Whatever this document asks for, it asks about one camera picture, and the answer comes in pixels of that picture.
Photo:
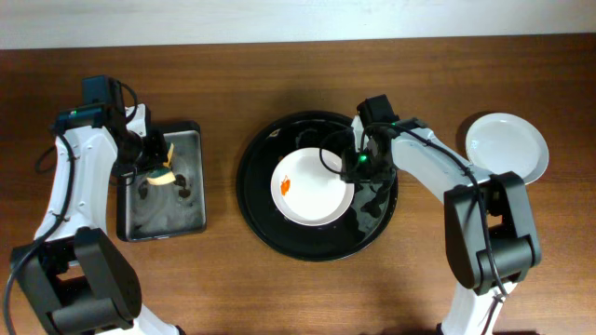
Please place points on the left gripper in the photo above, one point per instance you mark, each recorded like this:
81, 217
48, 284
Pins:
155, 152

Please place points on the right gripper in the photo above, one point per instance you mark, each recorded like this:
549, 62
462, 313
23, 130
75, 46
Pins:
368, 175

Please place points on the green yellow sponge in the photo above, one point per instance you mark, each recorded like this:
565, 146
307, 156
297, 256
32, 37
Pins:
163, 175

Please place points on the white plate bottom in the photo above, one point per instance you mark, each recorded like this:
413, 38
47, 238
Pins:
317, 195

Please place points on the white plate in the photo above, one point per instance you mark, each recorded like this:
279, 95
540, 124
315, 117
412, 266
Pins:
502, 142
317, 195
536, 165

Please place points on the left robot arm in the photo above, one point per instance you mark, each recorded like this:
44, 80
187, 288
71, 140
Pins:
72, 274

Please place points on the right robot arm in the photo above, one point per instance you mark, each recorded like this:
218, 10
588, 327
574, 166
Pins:
491, 242

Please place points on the round black serving tray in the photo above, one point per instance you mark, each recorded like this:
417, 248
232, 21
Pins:
366, 218

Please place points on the metal soapy water tray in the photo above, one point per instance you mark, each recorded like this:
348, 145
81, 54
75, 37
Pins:
145, 211

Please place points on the orange sauce stain bottom plate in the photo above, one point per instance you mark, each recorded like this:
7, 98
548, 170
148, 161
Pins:
285, 185

